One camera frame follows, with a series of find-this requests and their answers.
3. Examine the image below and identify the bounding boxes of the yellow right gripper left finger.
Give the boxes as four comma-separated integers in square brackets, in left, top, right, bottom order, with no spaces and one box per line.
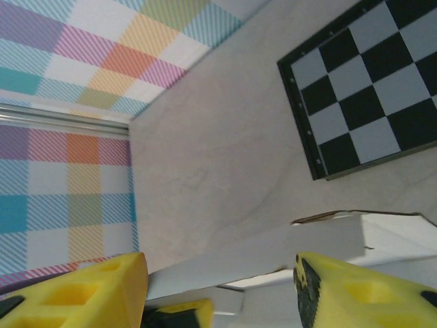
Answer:
[0,251,150,328]

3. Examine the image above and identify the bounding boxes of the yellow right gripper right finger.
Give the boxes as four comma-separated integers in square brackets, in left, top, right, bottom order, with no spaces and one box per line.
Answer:
[292,251,437,328]

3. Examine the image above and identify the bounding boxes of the white paper box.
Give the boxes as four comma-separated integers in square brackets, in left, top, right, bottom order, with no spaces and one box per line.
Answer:
[145,208,437,328]

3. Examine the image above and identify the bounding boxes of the black grey chessboard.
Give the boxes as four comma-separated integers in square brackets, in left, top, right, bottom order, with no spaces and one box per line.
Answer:
[277,0,437,181]

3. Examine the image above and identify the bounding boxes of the aluminium frame post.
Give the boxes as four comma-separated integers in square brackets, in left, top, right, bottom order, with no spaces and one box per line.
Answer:
[0,101,131,137]

